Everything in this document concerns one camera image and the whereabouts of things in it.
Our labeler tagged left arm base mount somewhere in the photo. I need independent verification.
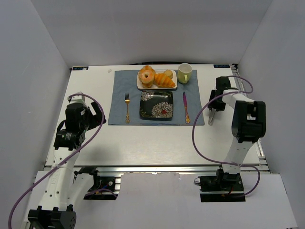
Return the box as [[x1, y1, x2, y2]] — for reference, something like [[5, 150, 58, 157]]
[[74, 167, 118, 200]]

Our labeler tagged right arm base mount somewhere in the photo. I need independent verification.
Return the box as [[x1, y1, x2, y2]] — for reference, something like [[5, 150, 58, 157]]
[[194, 168, 245, 203]]

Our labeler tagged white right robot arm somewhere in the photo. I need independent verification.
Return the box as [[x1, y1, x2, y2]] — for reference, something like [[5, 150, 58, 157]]
[[208, 76, 266, 176]]

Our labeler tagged orange ring donut bread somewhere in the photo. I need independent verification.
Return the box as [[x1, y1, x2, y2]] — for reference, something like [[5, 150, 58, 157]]
[[138, 70, 154, 88]]

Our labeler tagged orange croissant bread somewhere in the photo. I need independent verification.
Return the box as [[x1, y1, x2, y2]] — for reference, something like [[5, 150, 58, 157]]
[[154, 73, 176, 88]]

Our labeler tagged aluminium front table rail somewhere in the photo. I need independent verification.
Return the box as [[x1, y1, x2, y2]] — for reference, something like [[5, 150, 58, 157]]
[[44, 163, 269, 176]]

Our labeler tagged purple gold knife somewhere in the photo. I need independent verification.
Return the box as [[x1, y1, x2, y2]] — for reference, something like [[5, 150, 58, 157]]
[[183, 92, 190, 124]]

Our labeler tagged black floral square plate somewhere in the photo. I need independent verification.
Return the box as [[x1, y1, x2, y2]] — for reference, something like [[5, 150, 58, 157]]
[[139, 90, 173, 121]]

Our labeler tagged right blue table sticker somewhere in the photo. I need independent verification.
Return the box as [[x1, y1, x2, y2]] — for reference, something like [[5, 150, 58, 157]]
[[213, 64, 231, 68]]

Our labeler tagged blue cloth placemat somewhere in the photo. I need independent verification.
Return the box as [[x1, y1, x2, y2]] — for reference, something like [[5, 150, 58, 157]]
[[108, 70, 202, 126]]

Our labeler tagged blue table sticker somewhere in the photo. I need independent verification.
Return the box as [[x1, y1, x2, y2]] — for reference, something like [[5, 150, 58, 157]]
[[72, 66, 89, 71], [213, 64, 231, 68]]

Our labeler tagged back orange donut bread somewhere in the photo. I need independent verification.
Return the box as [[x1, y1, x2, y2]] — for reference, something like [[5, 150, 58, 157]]
[[140, 65, 155, 75]]

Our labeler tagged white rectangular serving tray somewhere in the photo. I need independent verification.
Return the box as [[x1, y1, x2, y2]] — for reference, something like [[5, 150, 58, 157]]
[[137, 70, 178, 90]]

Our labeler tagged left blue table sticker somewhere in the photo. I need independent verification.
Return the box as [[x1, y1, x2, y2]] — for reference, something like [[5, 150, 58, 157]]
[[72, 66, 89, 71]]

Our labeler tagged small round bread roll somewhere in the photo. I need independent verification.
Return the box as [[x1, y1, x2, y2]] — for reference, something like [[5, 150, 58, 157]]
[[163, 70, 173, 79]]

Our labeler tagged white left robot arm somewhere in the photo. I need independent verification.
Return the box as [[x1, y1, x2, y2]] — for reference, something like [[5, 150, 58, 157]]
[[28, 98, 106, 229]]

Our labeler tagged aluminium right side rail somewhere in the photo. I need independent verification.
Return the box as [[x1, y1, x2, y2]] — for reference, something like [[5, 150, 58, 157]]
[[231, 63, 270, 171]]

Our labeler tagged gold fork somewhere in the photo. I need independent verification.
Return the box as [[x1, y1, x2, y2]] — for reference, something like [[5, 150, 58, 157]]
[[124, 93, 130, 124]]

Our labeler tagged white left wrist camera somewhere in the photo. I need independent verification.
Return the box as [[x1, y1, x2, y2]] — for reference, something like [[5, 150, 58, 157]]
[[67, 92, 86, 106]]

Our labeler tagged pale yellow mug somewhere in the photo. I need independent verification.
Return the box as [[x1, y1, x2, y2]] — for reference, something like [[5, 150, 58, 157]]
[[177, 63, 193, 84]]

